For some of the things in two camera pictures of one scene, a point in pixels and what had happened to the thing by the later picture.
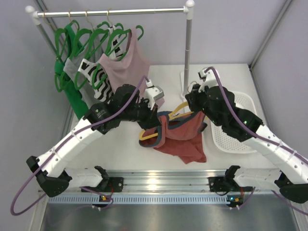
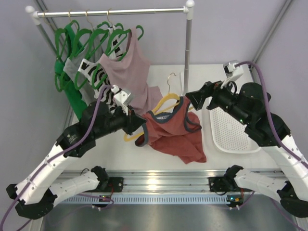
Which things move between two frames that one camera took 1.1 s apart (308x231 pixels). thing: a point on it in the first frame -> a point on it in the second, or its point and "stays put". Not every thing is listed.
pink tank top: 133,68 stays put
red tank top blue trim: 180,135 stays put
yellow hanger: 172,115 -> 129,135
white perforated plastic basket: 224,142 stays put
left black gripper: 151,119 -> 131,123
